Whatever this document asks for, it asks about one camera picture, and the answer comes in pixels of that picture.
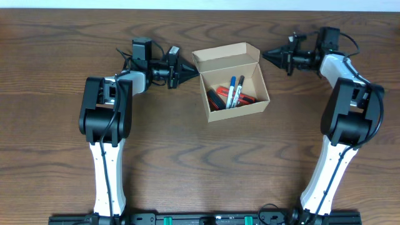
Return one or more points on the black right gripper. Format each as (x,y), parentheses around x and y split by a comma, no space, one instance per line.
(289,58)

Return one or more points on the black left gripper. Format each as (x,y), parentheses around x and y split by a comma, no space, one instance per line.
(174,72)

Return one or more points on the cardboard box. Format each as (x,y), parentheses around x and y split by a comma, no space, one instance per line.
(232,67)

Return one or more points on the blue whiteboard marker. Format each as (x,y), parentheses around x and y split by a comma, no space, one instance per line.
(230,92)

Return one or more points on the red utility knife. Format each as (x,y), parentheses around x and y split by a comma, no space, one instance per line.
(243,99)

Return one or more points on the black whiteboard marker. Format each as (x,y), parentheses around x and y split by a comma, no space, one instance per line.
(237,92)

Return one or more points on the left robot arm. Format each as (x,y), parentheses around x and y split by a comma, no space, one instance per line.
(106,118)

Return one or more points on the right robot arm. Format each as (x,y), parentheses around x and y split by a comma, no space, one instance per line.
(352,117)

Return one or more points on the black mounting rail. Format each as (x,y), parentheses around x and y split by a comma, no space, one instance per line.
(272,216)

